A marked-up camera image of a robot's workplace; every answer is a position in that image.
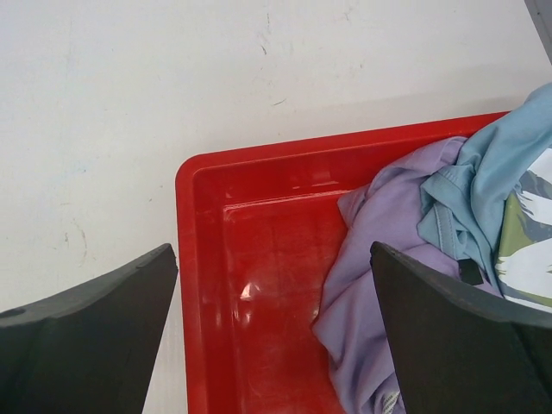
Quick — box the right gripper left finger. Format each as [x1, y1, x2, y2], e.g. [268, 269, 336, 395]
[1, 243, 178, 413]

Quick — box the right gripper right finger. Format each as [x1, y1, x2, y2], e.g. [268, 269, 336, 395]
[371, 242, 551, 413]

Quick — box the lavender t shirt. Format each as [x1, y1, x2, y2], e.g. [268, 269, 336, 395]
[312, 136, 505, 414]

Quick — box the light blue t shirt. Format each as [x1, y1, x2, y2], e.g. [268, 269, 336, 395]
[417, 85, 551, 312]

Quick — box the red plastic bin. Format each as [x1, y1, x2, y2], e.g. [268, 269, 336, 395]
[175, 113, 497, 413]

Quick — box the right aluminium frame post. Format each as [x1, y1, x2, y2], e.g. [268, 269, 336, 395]
[524, 0, 552, 63]

